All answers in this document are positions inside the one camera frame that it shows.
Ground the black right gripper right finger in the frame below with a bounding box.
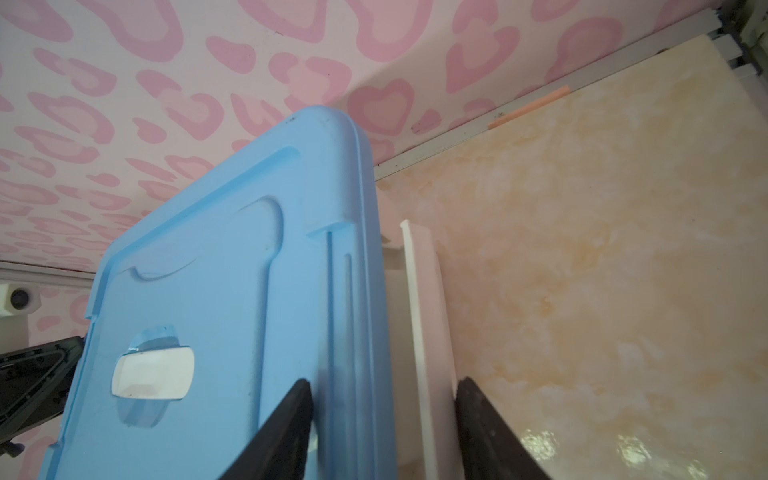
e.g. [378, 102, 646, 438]
[454, 377, 551, 480]

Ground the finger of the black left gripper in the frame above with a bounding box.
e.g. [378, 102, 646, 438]
[1, 336, 85, 444]

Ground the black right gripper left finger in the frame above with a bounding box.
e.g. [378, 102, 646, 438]
[220, 379, 313, 480]

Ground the blue plastic bin lid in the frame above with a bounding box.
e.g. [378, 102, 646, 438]
[40, 106, 397, 479]

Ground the white plastic storage bin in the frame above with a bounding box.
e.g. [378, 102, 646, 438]
[383, 220, 464, 479]

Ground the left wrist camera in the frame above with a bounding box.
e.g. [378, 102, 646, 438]
[0, 282, 41, 354]

